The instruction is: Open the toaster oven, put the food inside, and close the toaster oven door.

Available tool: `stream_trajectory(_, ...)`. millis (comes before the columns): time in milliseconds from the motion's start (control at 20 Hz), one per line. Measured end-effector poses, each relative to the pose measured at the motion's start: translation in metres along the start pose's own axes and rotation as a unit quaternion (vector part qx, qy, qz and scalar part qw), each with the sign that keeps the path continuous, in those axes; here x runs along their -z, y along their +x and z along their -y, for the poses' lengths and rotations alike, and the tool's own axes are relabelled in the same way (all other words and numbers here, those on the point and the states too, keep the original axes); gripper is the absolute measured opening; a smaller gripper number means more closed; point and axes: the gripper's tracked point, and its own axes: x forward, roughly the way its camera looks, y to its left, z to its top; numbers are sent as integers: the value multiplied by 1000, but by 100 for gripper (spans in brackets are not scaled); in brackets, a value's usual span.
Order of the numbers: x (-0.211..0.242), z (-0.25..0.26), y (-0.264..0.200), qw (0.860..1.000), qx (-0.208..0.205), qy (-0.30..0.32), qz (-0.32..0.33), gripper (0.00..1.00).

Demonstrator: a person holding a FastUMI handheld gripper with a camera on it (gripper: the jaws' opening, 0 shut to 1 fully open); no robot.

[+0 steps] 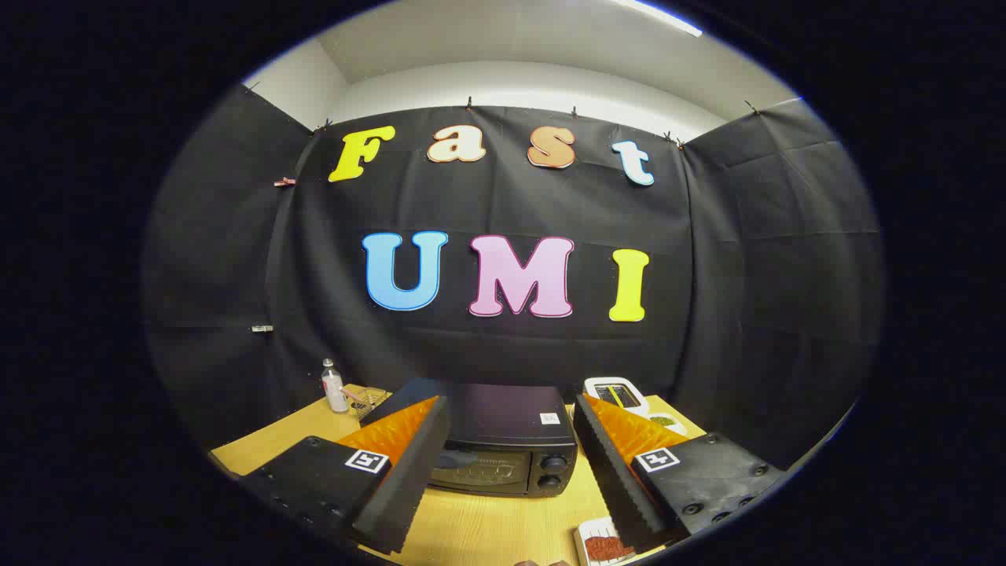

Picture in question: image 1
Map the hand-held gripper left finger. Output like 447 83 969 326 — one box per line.
236 395 450 555

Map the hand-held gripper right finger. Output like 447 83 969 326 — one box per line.
572 393 787 553

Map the red meat patty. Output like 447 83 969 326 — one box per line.
586 536 634 561

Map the black toaster oven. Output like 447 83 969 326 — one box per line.
360 377 580 498

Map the white toaster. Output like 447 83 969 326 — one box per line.
584 377 652 416

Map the white rectangular plate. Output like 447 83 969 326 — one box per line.
574 516 637 566

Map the clear glass container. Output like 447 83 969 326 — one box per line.
343 385 391 418

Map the clear plastic bottle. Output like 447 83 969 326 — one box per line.
321 358 349 413

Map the black backdrop cloth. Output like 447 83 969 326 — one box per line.
144 83 885 472

